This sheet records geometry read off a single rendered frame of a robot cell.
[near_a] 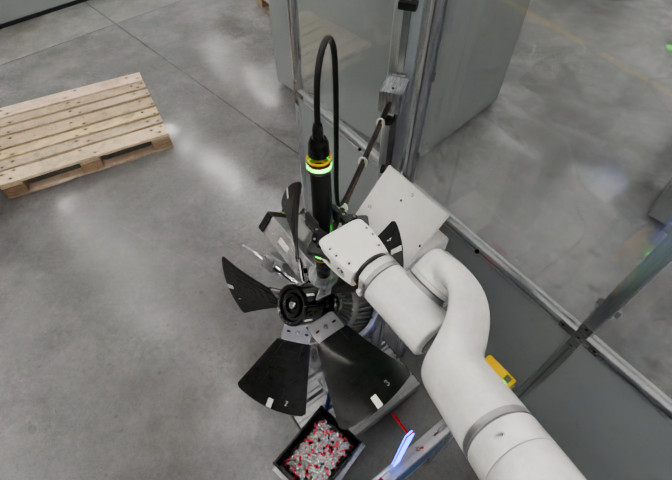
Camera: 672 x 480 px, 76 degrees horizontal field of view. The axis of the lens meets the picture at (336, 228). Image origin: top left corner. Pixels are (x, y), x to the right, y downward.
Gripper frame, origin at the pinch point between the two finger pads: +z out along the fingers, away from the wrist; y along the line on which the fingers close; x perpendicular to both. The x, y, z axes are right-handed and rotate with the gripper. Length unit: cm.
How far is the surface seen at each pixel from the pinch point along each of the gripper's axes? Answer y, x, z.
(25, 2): -18, -146, 551
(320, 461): -18, -80, -21
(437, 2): 70, 8, 42
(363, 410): -5, -48, -24
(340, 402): -9, -49, -18
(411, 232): 36, -38, 6
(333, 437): -11, -80, -18
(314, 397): 3, -162, 19
